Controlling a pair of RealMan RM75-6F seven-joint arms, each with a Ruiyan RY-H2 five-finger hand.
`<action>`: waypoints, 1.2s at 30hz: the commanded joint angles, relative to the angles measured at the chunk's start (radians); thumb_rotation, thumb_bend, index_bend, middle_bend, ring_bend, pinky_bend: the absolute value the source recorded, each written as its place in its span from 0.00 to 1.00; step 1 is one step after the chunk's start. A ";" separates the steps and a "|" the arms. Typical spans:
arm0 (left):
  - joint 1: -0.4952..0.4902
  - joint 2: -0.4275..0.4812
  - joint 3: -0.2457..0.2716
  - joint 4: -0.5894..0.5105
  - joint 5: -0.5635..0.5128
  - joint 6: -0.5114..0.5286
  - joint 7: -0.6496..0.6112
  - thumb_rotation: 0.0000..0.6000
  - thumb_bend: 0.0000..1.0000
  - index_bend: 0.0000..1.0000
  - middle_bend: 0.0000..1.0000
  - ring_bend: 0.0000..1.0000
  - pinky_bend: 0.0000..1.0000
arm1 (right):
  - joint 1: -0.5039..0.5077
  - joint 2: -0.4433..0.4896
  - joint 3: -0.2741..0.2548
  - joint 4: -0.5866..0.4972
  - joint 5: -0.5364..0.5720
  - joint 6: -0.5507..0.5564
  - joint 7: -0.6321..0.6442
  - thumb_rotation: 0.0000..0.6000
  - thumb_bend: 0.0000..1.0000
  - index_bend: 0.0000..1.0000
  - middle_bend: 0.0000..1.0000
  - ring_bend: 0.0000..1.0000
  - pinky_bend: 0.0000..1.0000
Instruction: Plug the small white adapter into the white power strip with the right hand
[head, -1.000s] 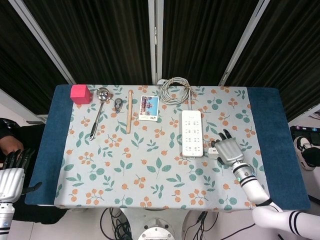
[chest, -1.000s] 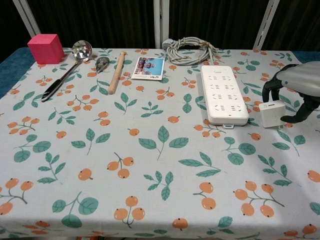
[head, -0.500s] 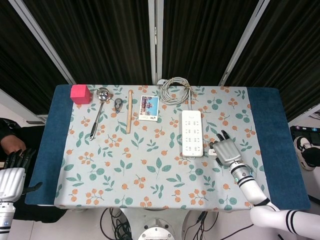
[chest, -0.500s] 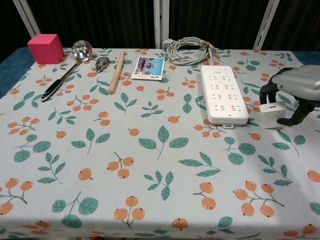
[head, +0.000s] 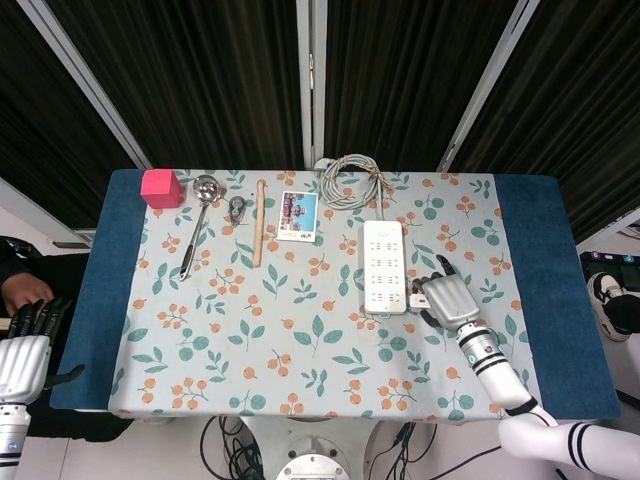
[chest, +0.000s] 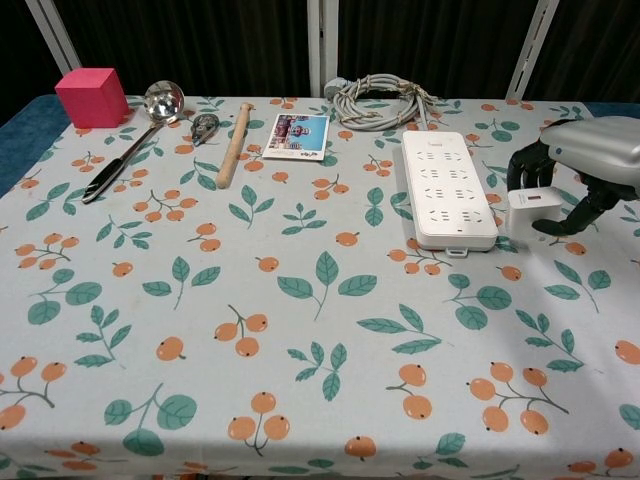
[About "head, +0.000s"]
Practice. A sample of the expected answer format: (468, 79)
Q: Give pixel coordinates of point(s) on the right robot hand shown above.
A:
(450, 300)

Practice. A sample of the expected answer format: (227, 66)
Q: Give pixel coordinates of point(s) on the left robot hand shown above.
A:
(22, 365)

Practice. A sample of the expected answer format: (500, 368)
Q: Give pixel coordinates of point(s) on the white plug adapter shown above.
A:
(419, 300)

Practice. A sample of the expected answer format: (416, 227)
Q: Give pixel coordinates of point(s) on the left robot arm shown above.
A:
(10, 435)

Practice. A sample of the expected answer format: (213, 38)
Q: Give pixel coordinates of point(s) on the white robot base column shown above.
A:
(312, 450)

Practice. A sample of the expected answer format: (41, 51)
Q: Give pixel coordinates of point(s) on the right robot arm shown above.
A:
(500, 375)

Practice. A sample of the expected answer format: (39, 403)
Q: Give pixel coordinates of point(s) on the white power strip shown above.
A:
(384, 260)

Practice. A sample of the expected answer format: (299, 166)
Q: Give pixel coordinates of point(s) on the floral print tablecloth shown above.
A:
(300, 350)

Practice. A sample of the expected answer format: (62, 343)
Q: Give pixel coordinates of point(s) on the person in black clothing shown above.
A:
(25, 292)

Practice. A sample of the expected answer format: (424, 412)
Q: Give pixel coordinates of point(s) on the blue table cover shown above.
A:
(100, 300)

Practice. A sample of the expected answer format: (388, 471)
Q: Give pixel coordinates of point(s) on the black and white sneaker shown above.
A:
(600, 287)

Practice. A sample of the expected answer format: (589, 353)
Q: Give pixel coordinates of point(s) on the black device with lit buttons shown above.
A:
(610, 262)

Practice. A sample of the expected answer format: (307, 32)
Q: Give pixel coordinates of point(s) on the photo postcard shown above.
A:
(297, 216)

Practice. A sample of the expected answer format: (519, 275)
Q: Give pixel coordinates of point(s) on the black trouser leg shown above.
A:
(627, 312)

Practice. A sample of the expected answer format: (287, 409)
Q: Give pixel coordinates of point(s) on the wooden stick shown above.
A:
(258, 225)

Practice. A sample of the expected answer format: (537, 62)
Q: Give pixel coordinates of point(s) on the pink cube box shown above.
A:
(160, 189)

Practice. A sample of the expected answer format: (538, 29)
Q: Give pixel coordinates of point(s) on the black pleated curtain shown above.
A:
(400, 75)
(200, 75)
(575, 100)
(40, 125)

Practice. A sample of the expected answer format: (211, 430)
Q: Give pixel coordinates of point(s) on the white metal frame rail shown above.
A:
(45, 220)
(610, 232)

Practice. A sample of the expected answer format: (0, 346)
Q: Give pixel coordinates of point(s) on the white metal frame post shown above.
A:
(485, 85)
(311, 75)
(85, 75)

